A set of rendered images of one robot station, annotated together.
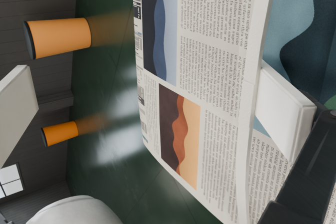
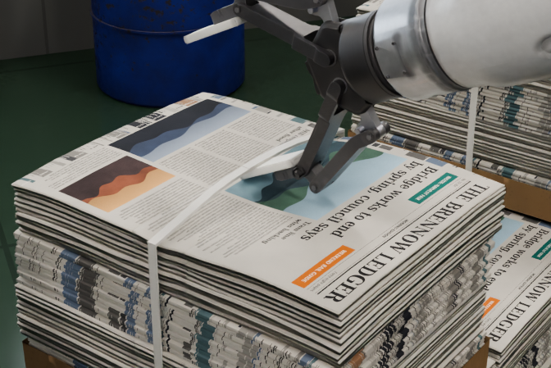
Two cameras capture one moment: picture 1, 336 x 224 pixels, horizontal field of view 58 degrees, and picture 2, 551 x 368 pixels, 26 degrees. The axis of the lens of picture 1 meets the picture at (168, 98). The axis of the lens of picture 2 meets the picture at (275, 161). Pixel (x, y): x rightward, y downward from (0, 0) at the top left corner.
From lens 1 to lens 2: 1.07 m
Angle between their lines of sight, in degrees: 72
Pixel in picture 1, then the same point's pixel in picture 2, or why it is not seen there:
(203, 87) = (190, 170)
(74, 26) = not seen: outside the picture
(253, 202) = (190, 221)
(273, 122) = (280, 160)
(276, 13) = not seen: hidden behind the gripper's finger
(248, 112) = (254, 164)
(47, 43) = not seen: outside the picture
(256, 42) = (280, 149)
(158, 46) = (152, 143)
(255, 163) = (213, 204)
